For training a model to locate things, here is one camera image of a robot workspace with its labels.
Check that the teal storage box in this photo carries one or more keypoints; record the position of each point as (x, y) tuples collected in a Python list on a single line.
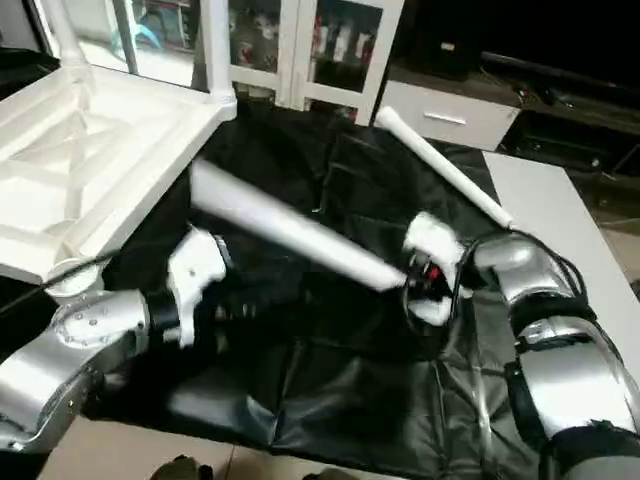
[(150, 30)]

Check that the white drawer unit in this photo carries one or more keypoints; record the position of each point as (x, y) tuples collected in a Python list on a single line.
[(450, 115)]

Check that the white glass-door cabinet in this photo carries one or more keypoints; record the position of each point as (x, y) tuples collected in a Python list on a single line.
[(340, 45)]

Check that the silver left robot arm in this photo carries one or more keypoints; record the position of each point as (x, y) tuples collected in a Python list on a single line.
[(70, 350)]

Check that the white plastic table top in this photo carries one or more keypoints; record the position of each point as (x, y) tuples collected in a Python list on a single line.
[(90, 160)]

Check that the white plastic table leg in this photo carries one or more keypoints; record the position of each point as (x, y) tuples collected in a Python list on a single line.
[(290, 230), (445, 165), (217, 50), (68, 45)]

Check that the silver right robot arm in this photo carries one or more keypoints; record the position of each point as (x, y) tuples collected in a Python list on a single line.
[(560, 340)]

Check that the black work mat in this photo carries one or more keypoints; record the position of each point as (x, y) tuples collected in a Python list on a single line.
[(330, 370)]

